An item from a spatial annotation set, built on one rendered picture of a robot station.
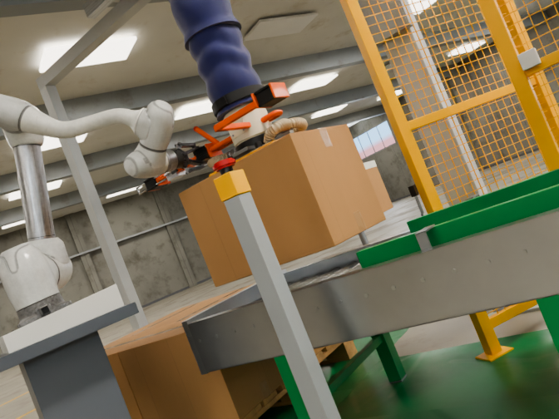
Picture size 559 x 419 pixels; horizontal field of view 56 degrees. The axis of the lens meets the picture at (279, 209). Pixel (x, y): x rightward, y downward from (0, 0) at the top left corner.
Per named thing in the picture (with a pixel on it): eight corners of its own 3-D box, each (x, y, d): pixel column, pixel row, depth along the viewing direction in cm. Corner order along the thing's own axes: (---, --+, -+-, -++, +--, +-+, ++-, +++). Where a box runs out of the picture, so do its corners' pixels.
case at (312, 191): (386, 219, 205) (347, 123, 206) (335, 246, 173) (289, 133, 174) (274, 258, 241) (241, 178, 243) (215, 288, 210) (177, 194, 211)
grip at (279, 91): (289, 96, 172) (284, 82, 172) (275, 96, 165) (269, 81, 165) (270, 107, 177) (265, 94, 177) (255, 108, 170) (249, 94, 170)
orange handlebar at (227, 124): (309, 102, 196) (305, 93, 197) (262, 105, 172) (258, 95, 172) (155, 189, 250) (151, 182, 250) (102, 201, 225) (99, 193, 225)
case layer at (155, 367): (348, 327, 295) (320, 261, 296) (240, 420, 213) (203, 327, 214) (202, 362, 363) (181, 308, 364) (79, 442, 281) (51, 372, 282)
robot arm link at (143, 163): (166, 180, 203) (175, 150, 197) (136, 186, 190) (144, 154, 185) (147, 167, 207) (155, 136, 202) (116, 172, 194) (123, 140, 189)
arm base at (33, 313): (20, 327, 174) (12, 313, 175) (18, 328, 194) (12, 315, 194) (74, 303, 184) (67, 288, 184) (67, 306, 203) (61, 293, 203)
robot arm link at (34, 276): (7, 315, 182) (-20, 258, 182) (28, 308, 200) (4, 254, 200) (51, 295, 183) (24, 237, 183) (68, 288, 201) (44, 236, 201)
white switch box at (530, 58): (541, 63, 185) (535, 47, 185) (541, 62, 182) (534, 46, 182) (524, 71, 188) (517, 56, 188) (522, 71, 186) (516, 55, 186)
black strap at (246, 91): (279, 93, 212) (274, 84, 212) (244, 94, 193) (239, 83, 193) (238, 117, 225) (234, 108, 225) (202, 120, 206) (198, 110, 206)
